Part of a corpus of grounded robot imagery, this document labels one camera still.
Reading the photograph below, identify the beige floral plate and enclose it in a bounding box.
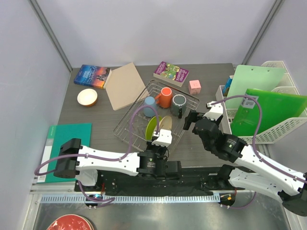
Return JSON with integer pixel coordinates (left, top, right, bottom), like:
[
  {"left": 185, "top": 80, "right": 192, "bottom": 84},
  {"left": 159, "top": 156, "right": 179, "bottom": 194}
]
[{"left": 158, "top": 115, "right": 172, "bottom": 130}]

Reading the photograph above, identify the blue plastic cup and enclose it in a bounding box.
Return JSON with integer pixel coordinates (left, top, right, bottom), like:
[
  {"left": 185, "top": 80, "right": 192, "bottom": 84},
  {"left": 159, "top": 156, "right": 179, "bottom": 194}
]
[{"left": 143, "top": 96, "right": 157, "bottom": 117}]

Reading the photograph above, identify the orange and white bowl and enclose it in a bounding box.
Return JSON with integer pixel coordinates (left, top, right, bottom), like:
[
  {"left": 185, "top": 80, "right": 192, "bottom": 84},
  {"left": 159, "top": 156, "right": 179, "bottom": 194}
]
[{"left": 77, "top": 89, "right": 98, "bottom": 107}]

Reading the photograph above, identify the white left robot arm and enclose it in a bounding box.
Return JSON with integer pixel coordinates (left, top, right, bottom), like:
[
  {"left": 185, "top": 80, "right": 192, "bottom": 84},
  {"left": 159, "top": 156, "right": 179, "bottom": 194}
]
[{"left": 53, "top": 138, "right": 182, "bottom": 191}]

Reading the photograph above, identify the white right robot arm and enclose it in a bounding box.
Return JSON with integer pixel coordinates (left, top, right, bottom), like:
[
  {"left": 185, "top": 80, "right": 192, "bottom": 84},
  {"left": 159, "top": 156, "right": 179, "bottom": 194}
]
[{"left": 183, "top": 110, "right": 307, "bottom": 217}]

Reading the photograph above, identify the pink cube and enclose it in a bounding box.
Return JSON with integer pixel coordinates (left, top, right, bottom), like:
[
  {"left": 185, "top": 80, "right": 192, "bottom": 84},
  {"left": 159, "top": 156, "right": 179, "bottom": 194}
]
[{"left": 188, "top": 80, "right": 201, "bottom": 94}]

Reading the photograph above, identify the orange mug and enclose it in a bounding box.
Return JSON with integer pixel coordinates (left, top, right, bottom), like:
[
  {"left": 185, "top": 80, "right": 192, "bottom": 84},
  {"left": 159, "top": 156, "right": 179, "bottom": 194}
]
[{"left": 155, "top": 87, "right": 173, "bottom": 108}]

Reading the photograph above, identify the lime green plate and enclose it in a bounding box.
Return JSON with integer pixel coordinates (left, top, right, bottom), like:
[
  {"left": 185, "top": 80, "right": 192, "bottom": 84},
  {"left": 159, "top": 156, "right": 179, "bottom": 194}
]
[{"left": 145, "top": 116, "right": 157, "bottom": 140}]

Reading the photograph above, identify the blue small book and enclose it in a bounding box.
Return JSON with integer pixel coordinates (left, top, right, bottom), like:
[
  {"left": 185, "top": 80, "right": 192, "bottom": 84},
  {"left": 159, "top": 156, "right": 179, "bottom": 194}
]
[{"left": 222, "top": 75, "right": 234, "bottom": 97}]

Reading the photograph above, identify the purple children's book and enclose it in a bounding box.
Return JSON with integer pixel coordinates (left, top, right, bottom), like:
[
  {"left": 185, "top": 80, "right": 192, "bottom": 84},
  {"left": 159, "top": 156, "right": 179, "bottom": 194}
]
[{"left": 153, "top": 61, "right": 189, "bottom": 87}]

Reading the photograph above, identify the light green clipboard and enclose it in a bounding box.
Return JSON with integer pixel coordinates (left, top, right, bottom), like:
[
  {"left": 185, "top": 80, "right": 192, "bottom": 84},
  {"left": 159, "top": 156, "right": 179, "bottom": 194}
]
[{"left": 227, "top": 65, "right": 285, "bottom": 97}]

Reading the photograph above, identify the white plastic file organizer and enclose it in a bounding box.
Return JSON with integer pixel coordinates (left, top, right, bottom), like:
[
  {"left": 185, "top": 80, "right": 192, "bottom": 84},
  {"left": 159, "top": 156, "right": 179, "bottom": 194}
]
[{"left": 221, "top": 61, "right": 307, "bottom": 144}]

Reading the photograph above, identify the bright green folder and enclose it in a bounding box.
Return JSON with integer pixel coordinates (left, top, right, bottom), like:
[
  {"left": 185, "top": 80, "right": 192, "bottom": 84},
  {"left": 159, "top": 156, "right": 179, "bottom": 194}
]
[{"left": 231, "top": 89, "right": 307, "bottom": 137}]

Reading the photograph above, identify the beige notebook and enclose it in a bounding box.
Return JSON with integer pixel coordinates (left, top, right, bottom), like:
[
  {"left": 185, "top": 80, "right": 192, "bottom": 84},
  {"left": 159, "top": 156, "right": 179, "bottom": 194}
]
[{"left": 105, "top": 62, "right": 149, "bottom": 111}]

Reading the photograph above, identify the teal notebook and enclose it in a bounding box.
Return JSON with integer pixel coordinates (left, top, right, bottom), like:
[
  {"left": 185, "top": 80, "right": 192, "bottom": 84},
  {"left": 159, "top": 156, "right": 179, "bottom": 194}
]
[{"left": 37, "top": 123, "right": 92, "bottom": 184}]

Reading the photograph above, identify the blue fantasy book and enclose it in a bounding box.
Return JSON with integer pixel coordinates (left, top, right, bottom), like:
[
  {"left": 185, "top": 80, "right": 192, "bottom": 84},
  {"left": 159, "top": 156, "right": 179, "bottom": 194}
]
[{"left": 73, "top": 65, "right": 112, "bottom": 89}]

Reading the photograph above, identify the grey mug black handle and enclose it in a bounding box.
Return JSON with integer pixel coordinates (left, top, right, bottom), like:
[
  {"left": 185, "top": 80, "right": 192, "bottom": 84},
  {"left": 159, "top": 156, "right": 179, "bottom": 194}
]
[{"left": 170, "top": 94, "right": 187, "bottom": 119}]

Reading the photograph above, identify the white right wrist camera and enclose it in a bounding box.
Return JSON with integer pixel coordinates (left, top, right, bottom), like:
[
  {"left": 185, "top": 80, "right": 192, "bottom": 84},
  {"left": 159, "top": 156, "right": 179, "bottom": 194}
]
[{"left": 203, "top": 101, "right": 224, "bottom": 125}]

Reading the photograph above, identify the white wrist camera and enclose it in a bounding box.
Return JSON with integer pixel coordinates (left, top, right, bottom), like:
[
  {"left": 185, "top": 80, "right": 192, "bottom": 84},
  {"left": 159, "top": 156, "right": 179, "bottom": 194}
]
[
  {"left": 152, "top": 129, "right": 172, "bottom": 147},
  {"left": 203, "top": 101, "right": 224, "bottom": 125}
]

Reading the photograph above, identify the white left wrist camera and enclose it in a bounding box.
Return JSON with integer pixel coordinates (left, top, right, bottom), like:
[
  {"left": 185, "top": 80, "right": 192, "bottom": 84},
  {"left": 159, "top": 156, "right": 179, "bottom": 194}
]
[{"left": 152, "top": 129, "right": 172, "bottom": 147}]

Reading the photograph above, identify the metal wire dish rack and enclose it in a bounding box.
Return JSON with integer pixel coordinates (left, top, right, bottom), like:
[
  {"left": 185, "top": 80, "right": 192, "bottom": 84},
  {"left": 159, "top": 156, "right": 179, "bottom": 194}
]
[{"left": 114, "top": 79, "right": 200, "bottom": 152}]

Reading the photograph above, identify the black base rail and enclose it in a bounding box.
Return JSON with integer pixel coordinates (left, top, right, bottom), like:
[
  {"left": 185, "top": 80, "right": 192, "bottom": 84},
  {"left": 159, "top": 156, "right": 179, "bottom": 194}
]
[{"left": 83, "top": 167, "right": 235, "bottom": 196}]

